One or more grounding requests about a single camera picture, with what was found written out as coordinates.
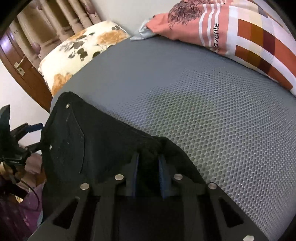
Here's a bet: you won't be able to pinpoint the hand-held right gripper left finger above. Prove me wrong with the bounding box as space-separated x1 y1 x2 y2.
28 152 140 241

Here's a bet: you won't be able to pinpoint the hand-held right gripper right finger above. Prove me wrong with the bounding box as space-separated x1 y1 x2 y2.
158 154 269 241

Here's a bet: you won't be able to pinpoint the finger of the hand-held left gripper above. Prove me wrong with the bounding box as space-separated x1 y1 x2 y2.
10 123 44 140
23 142 42 154

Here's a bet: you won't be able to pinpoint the black pants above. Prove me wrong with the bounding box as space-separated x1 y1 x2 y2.
40 91 207 230

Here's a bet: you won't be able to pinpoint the brown wooden door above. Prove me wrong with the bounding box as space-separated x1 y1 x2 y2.
0 25 53 114

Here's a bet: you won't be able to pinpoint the purple patterned clothing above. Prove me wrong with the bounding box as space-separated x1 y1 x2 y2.
0 153 47 241

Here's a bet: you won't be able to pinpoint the grey mesh bed mat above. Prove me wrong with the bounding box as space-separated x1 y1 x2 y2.
50 35 296 241

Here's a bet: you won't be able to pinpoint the floral cream pillow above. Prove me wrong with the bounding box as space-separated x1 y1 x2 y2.
38 20 132 97

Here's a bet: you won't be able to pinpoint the beige patterned curtain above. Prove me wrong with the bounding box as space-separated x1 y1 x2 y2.
14 0 102 70

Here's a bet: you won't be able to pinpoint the light blue cloth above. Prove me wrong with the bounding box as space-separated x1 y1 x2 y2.
130 19 157 41

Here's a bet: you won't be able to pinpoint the orange patchwork pillow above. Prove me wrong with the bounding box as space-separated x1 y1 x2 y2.
146 0 296 96

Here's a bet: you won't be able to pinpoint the black cable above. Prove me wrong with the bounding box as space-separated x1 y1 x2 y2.
13 175 43 212

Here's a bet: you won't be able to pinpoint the brass door handle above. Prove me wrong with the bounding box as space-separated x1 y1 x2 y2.
13 62 25 75

